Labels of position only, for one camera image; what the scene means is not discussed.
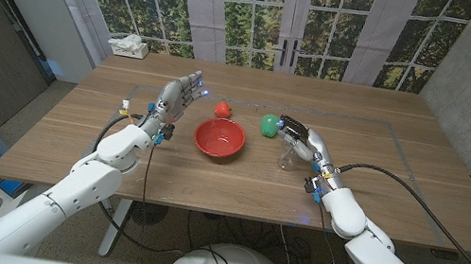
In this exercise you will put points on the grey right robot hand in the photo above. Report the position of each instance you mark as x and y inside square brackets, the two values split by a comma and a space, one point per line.
[321, 151]

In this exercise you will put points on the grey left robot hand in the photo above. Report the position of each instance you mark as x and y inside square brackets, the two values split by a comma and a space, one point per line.
[173, 102]

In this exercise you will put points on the clear spray bottle black head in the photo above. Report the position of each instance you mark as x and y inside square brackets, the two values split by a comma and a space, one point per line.
[287, 161]

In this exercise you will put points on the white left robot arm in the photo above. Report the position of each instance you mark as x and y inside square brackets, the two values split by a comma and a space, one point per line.
[77, 187]

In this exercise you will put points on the red bowl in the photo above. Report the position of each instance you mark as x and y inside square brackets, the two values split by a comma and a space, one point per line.
[219, 141]

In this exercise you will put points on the small red fruit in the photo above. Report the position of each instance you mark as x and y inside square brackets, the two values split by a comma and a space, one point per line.
[222, 110]

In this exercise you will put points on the white tissue box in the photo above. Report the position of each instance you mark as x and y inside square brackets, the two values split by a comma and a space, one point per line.
[129, 48]

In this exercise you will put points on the printed window forest backdrop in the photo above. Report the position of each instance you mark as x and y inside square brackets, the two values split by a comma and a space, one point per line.
[245, 18]

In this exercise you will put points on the black round fan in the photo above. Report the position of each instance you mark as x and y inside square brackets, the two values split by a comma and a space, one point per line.
[148, 213]

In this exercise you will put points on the white table leg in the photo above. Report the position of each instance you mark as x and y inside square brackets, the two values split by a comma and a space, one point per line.
[114, 227]

